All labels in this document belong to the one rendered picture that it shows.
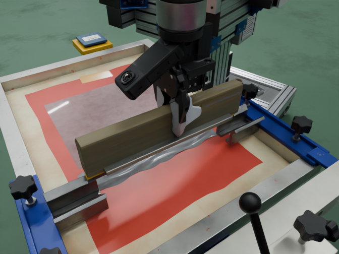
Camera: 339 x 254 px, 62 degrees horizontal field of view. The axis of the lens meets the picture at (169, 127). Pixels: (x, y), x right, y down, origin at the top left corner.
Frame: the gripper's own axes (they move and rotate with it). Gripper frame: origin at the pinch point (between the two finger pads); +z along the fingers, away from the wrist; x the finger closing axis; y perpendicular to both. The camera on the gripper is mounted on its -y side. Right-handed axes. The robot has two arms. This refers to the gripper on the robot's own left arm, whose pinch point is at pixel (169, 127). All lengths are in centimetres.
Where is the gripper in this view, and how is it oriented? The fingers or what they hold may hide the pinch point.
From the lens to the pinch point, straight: 56.4
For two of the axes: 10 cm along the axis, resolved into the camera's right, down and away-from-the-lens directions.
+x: -5.5, -5.5, 6.3
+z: 0.0, 7.6, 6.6
